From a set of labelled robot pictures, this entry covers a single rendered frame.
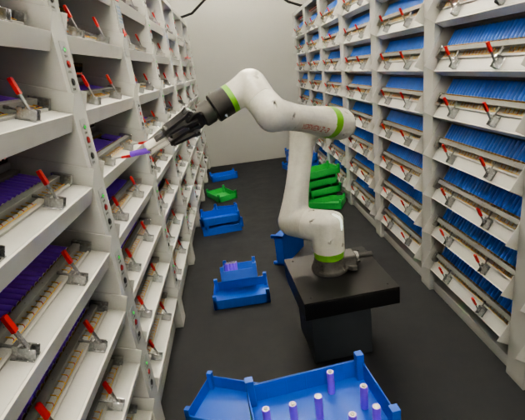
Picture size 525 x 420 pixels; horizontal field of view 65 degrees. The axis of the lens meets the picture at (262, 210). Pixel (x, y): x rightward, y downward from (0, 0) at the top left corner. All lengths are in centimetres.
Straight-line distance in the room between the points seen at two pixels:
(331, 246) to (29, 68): 113
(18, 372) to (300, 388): 63
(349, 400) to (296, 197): 86
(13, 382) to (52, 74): 70
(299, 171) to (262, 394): 91
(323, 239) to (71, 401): 101
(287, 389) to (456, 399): 78
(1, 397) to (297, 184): 124
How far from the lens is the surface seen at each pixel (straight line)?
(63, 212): 99
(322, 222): 158
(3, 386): 82
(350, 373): 114
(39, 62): 116
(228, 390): 175
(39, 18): 116
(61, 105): 115
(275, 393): 111
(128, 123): 183
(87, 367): 111
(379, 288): 161
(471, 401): 173
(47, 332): 92
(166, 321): 191
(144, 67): 252
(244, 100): 131
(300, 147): 168
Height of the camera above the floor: 118
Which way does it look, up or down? 19 degrees down
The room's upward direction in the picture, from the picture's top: 7 degrees counter-clockwise
